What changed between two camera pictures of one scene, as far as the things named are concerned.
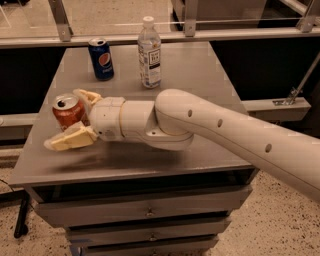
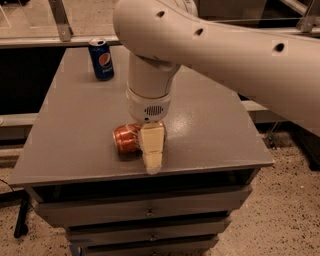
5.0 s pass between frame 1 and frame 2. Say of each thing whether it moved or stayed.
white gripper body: moved
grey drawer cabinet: stayed
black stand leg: stayed
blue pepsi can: stayed
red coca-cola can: moved
